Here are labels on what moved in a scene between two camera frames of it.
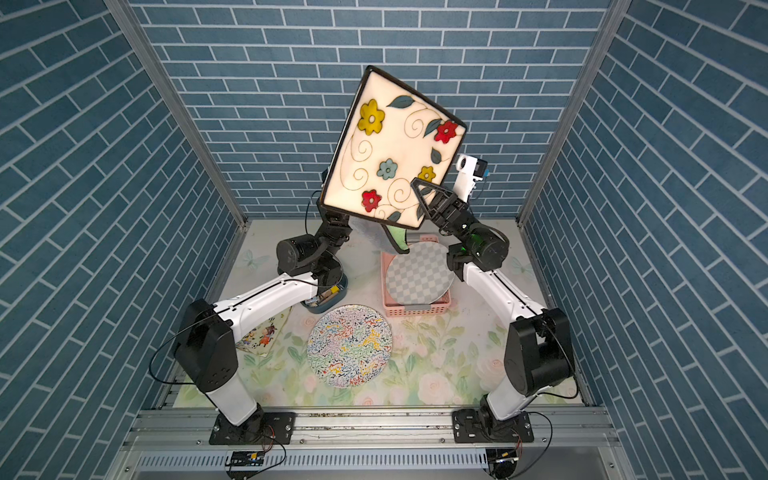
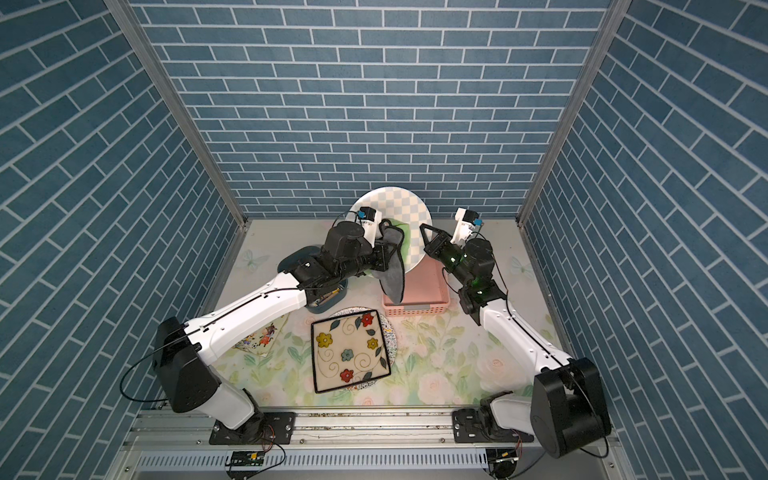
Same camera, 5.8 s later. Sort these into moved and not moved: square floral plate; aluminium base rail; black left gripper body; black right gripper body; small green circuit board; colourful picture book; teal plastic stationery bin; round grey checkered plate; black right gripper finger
Moved: round grey checkered plate; black left gripper body; black right gripper body; black right gripper finger; square floral plate
Not moved: teal plastic stationery bin; colourful picture book; small green circuit board; aluminium base rail
